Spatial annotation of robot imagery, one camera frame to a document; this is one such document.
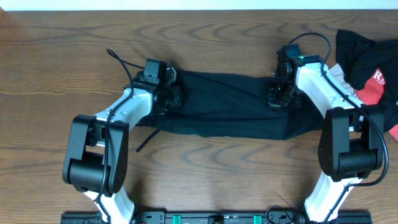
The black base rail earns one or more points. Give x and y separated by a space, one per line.
272 216

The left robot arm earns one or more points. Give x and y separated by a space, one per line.
97 151

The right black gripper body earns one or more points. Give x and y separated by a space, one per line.
283 97

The black pants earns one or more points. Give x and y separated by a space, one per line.
232 105

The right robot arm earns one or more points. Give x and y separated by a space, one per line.
352 151

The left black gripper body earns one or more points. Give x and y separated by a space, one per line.
169 99

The grey white cloth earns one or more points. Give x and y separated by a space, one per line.
337 72

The black red shirt pile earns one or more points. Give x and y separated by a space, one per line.
370 68

